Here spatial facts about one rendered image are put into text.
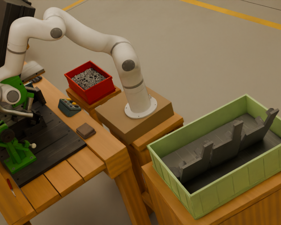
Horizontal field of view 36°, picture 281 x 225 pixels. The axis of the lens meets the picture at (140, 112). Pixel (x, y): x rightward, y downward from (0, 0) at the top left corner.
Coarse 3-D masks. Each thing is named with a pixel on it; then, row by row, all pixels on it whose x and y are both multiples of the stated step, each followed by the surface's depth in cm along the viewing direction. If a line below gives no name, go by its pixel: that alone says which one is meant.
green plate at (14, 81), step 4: (16, 76) 247; (4, 80) 244; (8, 80) 245; (12, 80) 246; (16, 80) 248; (20, 80) 249; (12, 84) 247; (16, 84) 248; (20, 84) 249; (20, 88) 250; (24, 88) 251; (20, 92) 250; (24, 92) 251; (24, 96) 252; (20, 100) 251; (24, 100) 252; (12, 104) 249; (16, 104) 250
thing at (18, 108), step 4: (8, 104) 250; (20, 104) 253; (8, 108) 251; (12, 108) 252; (16, 108) 253; (20, 108) 254; (0, 112) 249; (32, 112) 258; (0, 116) 249; (4, 116) 250; (8, 116) 251; (0, 120) 250; (4, 120) 250; (8, 120) 252; (20, 120) 255; (8, 124) 252; (12, 124) 253
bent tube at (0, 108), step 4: (0, 108) 243; (4, 108) 245; (4, 112) 245; (8, 112) 245; (12, 112) 247; (16, 112) 248; (20, 112) 249; (24, 112) 250; (28, 112) 252; (20, 116) 250; (24, 116) 250; (28, 116) 251; (32, 116) 252
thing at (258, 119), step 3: (258, 117) 205; (258, 120) 205; (261, 120) 204; (258, 123) 205; (261, 123) 201; (258, 126) 201; (243, 129) 209; (243, 132) 208; (246, 132) 209; (243, 135) 205
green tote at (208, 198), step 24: (240, 96) 229; (216, 120) 229; (264, 120) 223; (168, 144) 221; (168, 168) 201; (240, 168) 191; (264, 168) 199; (216, 192) 192; (240, 192) 200; (192, 216) 195
